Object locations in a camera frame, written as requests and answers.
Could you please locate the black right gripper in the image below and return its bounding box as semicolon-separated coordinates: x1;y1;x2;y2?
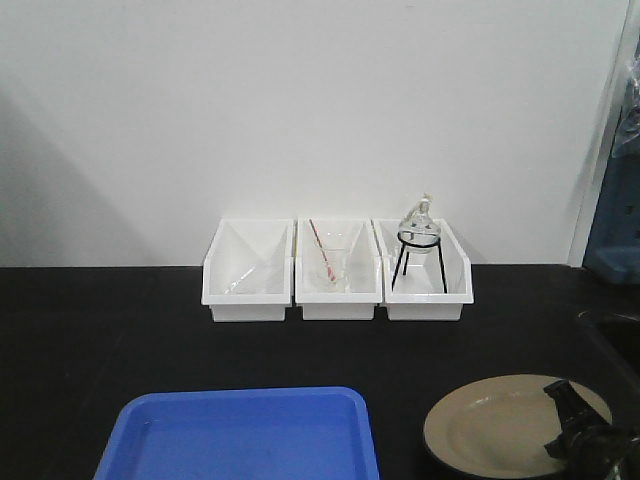
543;379;639;479

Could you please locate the red glass stirring rod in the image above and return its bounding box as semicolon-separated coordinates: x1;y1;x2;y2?
309;219;337;283

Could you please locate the black metal tripod stand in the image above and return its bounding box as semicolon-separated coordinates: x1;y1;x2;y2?
391;231;448;293

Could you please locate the beige plate with black rim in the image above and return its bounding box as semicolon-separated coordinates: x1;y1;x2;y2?
422;374;613;480

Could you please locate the blue plastic tray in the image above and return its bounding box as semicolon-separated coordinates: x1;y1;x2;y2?
94;387;380;479

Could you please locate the white right storage bin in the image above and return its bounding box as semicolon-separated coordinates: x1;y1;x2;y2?
372;218;474;321

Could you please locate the white storage bin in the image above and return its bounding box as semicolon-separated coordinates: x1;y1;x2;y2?
201;219;294;323
295;218;383;321
372;218;474;321

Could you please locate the black sink basin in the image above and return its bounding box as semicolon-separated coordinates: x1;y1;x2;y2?
577;310;639;397

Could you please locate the white left storage bin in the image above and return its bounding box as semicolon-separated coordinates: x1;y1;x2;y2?
201;219;294;323

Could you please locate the blue equipment at right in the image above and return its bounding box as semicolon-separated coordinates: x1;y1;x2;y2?
583;58;639;285

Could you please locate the clear glass beaker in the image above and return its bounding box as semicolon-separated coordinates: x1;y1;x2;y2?
311;248;349;293

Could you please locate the white middle storage bin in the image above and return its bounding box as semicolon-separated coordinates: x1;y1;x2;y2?
295;218;383;321

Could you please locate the round glass flask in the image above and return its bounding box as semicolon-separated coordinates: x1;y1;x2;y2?
398;193;441;253

